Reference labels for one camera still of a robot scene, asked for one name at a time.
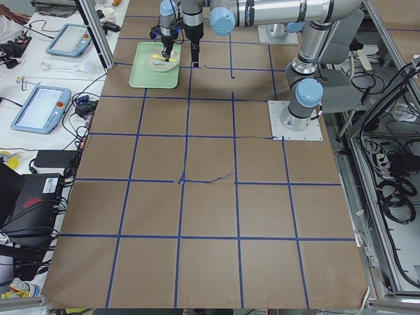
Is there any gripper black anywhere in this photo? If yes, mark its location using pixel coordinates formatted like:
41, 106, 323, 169
160, 35, 174, 62
184, 23, 204, 68

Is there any yellow plastic fork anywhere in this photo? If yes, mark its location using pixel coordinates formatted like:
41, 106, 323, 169
152, 54, 178, 63

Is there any white round plate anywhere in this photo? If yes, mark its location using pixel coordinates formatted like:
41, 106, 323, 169
146, 49, 180, 71

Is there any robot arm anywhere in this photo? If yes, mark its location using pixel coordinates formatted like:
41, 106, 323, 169
180, 0, 360, 131
159, 0, 178, 60

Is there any light green plastic spoon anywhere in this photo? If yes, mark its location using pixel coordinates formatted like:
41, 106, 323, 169
150, 64, 177, 72

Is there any light green tray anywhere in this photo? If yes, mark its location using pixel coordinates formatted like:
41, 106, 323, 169
129, 42, 181, 89

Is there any paper cup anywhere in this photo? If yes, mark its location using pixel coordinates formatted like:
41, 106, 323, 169
102, 7, 116, 23

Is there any white light bulb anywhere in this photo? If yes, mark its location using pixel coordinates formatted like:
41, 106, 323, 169
73, 62, 97, 75

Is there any upper blue teach pendant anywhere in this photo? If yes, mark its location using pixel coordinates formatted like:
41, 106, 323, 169
45, 24, 91, 58

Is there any blue teach pendant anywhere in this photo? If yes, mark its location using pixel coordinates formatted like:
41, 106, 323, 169
10, 85, 72, 135
45, 24, 91, 58

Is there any lower blue teach pendant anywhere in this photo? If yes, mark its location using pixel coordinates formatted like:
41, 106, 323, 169
10, 85, 72, 135

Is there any grey office chair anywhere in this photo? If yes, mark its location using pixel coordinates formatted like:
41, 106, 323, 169
320, 9, 364, 114

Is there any black power adapter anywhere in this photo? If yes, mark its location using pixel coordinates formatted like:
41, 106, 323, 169
33, 150, 76, 168

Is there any aluminium frame post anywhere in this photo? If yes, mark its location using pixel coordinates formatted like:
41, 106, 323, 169
75, 0, 115, 70

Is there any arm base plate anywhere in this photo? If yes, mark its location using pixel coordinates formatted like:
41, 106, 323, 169
268, 100, 323, 141
258, 24, 299, 46

